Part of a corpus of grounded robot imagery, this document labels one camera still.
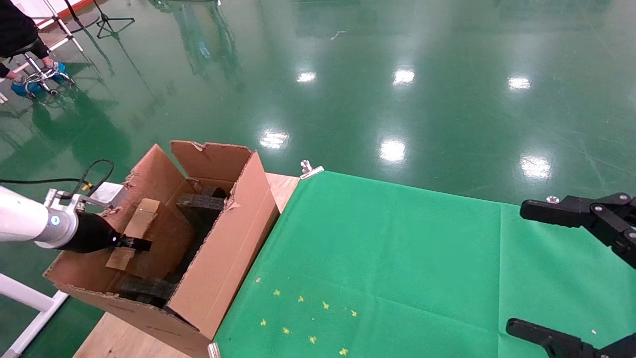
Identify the green table cloth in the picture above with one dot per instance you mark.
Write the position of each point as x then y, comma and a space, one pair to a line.
397, 248
546, 268

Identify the white table frame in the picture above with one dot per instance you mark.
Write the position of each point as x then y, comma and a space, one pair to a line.
25, 293

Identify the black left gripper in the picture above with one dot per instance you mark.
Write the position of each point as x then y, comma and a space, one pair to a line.
92, 237

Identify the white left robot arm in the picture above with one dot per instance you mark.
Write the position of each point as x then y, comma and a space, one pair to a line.
20, 219

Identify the large open cardboard carton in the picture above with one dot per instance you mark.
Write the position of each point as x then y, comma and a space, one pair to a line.
223, 268

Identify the silver tripod stand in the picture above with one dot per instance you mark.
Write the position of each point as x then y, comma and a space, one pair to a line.
64, 27

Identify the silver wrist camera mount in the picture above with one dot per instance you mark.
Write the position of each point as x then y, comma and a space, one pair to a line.
109, 194

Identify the person in black clothes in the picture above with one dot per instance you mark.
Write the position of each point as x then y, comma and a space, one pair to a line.
15, 30

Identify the black foam block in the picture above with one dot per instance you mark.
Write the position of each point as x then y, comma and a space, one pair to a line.
146, 287
201, 202

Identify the black tripod stand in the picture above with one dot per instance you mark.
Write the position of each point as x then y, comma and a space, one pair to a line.
105, 22

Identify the small taped cardboard box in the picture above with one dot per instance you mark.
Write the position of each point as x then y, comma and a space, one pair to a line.
164, 238

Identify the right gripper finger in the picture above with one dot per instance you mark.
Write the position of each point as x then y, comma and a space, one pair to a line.
556, 344
571, 211

